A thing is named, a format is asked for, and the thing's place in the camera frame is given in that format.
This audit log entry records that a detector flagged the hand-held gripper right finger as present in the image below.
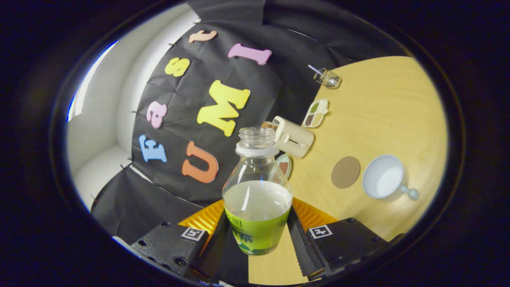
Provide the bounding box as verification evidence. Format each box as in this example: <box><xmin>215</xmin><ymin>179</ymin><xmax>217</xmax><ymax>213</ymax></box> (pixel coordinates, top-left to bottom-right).
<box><xmin>286</xmin><ymin>198</ymin><xmax>389</xmax><ymax>281</ymax></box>

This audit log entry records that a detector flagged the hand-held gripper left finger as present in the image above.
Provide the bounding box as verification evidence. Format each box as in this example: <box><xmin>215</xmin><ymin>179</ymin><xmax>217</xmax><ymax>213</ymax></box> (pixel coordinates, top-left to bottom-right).
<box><xmin>131</xmin><ymin>199</ymin><xmax>249</xmax><ymax>286</ymax></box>

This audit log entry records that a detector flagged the clear juice bottle green label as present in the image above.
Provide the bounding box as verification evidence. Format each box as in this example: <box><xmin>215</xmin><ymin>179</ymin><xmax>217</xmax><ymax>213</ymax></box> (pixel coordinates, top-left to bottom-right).
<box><xmin>222</xmin><ymin>127</ymin><xmax>293</xmax><ymax>256</ymax></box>

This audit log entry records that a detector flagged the round brown coaster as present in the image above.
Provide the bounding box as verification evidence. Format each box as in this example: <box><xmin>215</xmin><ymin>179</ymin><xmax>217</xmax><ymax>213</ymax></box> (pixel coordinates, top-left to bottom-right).
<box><xmin>331</xmin><ymin>156</ymin><xmax>361</xmax><ymax>189</ymax></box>

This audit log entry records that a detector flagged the pale blue cup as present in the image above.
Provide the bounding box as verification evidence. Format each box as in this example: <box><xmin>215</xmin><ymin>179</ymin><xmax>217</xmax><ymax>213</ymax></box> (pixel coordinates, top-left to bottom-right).
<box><xmin>362</xmin><ymin>155</ymin><xmax>420</xmax><ymax>201</ymax></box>

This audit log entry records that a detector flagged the pale green plate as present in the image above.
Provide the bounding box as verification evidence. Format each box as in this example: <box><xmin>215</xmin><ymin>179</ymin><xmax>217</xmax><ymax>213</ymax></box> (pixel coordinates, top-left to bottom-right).
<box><xmin>276</xmin><ymin>153</ymin><xmax>293</xmax><ymax>180</ymax></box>

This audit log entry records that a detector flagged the cream toaster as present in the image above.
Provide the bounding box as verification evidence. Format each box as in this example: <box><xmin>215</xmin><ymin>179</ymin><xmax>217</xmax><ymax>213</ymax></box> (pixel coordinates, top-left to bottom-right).
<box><xmin>273</xmin><ymin>116</ymin><xmax>315</xmax><ymax>159</ymax></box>

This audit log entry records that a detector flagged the white divided snack tray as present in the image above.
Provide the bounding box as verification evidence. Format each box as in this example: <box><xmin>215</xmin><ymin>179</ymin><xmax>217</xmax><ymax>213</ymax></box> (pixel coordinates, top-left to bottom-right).
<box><xmin>302</xmin><ymin>98</ymin><xmax>329</xmax><ymax>128</ymax></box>

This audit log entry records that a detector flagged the wooden table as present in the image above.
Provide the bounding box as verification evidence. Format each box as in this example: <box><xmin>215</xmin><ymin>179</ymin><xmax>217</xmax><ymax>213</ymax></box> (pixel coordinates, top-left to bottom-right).
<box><xmin>248</xmin><ymin>56</ymin><xmax>449</xmax><ymax>286</ymax></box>

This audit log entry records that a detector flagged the clear glass holder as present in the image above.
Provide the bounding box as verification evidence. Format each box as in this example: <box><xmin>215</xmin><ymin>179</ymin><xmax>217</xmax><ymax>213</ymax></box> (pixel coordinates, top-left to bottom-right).
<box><xmin>314</xmin><ymin>68</ymin><xmax>342</xmax><ymax>89</ymax></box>

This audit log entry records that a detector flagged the ceiling light panel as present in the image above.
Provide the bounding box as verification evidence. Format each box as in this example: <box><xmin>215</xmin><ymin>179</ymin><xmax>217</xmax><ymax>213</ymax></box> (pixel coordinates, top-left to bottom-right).
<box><xmin>67</xmin><ymin>40</ymin><xmax>119</xmax><ymax>122</ymax></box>

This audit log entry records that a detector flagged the black backdrop cloth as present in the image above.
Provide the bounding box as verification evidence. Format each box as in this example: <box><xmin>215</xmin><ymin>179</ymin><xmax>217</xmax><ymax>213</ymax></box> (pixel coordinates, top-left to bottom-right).
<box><xmin>91</xmin><ymin>0</ymin><xmax>407</xmax><ymax>244</ymax></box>

